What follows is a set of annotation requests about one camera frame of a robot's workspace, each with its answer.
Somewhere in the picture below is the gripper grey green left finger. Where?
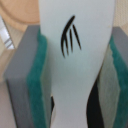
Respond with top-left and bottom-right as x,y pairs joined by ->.
4,25 -> 51,128

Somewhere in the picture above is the gripper grey green right finger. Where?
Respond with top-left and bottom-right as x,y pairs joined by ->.
98,27 -> 128,128

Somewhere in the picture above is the beige woven placemat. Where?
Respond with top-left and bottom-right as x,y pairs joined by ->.
0,22 -> 23,82

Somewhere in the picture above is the tan round plate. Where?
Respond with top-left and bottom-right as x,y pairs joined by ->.
0,0 -> 40,31

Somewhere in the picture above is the orange handled fork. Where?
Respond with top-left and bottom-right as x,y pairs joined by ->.
0,16 -> 15,49

